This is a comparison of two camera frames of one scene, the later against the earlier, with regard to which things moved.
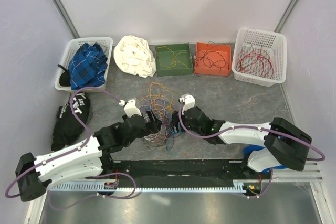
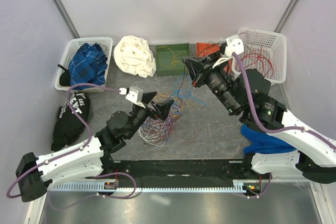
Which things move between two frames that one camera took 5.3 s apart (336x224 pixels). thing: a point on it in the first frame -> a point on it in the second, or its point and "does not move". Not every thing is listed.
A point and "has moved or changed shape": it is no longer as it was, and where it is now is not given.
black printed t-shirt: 68,127 does not move
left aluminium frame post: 58,3 does not move
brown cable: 212,59 has moved or changed shape
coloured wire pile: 212,59 has moved or changed shape
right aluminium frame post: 294,0 does not move
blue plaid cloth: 87,67 does not move
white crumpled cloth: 133,54 does not move
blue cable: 174,139 -> 190,88
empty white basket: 259,56 does not move
